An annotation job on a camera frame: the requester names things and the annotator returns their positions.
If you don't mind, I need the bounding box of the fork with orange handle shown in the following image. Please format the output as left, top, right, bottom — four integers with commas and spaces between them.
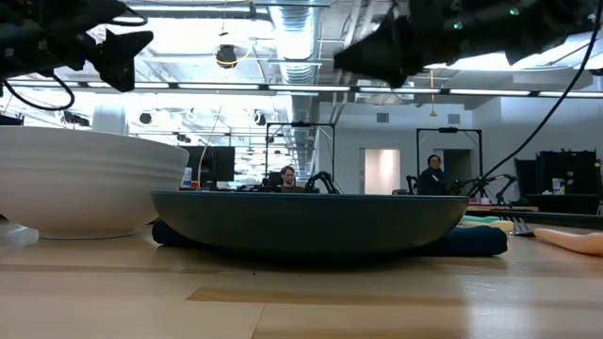
499, 216, 603, 258

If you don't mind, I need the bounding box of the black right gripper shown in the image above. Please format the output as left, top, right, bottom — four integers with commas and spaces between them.
334, 0, 508, 89

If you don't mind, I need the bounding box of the knife with yellow handle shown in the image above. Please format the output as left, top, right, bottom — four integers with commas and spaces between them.
460, 219, 515, 234

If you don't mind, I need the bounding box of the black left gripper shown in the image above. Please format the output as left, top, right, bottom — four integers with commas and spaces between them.
0, 0, 155, 93

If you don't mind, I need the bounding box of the long ceiling light strip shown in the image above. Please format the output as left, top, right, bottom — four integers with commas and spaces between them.
7, 80, 603, 99

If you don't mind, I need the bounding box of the white column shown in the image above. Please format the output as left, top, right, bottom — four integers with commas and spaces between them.
91, 104, 130, 136

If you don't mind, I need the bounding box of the black rig frame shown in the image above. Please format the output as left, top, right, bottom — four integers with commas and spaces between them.
416, 127, 483, 194
266, 121, 336, 192

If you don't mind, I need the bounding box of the black ceiling camera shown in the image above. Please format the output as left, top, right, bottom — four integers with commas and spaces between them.
215, 43, 238, 71

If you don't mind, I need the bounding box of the dark teal plate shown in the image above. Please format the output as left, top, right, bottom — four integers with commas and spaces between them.
150, 189, 470, 255

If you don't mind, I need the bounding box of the silver ceiling duct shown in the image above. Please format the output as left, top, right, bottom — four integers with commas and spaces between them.
269, 0, 327, 189

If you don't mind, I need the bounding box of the black monitor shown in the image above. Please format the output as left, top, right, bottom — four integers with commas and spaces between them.
181, 145, 236, 190

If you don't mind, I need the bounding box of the standing person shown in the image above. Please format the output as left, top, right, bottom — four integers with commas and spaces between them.
416, 153, 448, 196

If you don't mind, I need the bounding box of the white ceramic bowl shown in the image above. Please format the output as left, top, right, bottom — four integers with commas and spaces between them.
0, 124, 190, 241

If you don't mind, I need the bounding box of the seated person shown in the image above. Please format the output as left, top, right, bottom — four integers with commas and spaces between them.
279, 165, 306, 194

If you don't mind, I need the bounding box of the navy cloth napkin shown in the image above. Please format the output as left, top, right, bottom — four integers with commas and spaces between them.
151, 218, 510, 259

